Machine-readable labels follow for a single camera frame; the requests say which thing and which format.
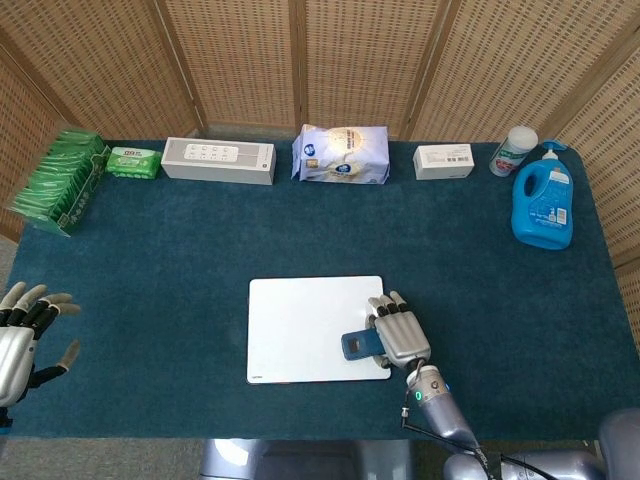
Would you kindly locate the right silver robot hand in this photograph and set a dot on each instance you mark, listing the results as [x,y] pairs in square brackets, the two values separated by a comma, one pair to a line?
[402,337]

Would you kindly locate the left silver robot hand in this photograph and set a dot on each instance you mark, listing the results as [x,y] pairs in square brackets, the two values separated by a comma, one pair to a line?
[12,360]

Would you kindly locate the blue whiteboard eraser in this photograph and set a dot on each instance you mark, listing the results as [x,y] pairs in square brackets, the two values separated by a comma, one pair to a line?
[357,345]

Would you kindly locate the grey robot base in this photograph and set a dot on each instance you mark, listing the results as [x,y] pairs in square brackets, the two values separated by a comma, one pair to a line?
[300,462]

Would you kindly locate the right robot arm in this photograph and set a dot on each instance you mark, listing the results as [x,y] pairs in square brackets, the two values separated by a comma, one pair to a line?
[440,410]

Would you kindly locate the white rectangular whiteboard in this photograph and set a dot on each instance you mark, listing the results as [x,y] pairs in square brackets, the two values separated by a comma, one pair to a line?
[295,330]

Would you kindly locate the small white cardboard box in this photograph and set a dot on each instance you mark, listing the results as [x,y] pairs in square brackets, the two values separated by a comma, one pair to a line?
[442,162]

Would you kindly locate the green tea packet display box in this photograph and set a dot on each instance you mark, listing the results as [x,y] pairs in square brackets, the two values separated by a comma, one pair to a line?
[55,185]

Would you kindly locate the blue detergent pump bottle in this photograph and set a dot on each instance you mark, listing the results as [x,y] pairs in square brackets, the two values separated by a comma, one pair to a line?
[542,210]

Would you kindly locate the blue white tissue pack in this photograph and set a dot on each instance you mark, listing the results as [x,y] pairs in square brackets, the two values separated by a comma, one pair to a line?
[340,155]

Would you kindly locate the wet wipes canister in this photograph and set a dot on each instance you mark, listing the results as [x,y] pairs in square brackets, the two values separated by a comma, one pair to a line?
[510,155]

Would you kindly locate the dark teal table mat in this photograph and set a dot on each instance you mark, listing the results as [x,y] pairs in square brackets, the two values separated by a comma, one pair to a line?
[200,250]

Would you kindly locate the green wipes pack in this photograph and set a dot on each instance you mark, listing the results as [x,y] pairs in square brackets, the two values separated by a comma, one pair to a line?
[132,162]

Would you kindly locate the long white power strip box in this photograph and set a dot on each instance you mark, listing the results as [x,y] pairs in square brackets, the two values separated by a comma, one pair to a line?
[215,165]

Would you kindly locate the woven rattan folding screen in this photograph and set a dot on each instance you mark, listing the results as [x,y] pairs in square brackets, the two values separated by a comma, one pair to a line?
[350,50]

